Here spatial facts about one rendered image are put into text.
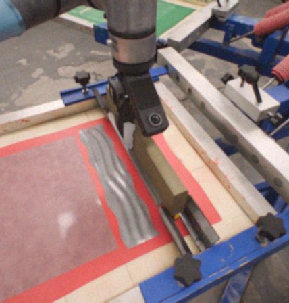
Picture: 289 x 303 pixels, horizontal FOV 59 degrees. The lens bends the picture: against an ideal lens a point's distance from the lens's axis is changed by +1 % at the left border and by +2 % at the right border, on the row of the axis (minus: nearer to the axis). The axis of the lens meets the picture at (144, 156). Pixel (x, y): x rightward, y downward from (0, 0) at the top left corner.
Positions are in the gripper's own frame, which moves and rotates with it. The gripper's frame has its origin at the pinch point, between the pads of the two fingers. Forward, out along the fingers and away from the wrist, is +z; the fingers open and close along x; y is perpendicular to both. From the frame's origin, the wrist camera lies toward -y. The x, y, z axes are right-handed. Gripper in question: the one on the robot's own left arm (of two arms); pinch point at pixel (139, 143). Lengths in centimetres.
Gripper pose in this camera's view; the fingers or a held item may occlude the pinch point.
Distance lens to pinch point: 56.8
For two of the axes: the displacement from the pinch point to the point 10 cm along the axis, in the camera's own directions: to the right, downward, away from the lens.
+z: 0.0, 6.4, 7.7
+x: -9.1, 3.3, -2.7
